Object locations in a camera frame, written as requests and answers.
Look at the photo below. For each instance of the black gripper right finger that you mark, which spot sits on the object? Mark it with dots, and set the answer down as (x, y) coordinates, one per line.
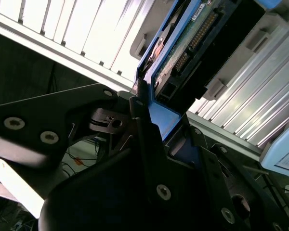
(214, 173)

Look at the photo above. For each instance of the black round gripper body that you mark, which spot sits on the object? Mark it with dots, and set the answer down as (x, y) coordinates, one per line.
(106, 197)

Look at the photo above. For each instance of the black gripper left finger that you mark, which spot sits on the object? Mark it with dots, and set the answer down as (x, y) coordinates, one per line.
(38, 115)

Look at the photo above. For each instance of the hard disk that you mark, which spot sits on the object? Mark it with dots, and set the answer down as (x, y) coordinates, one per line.
(219, 53)

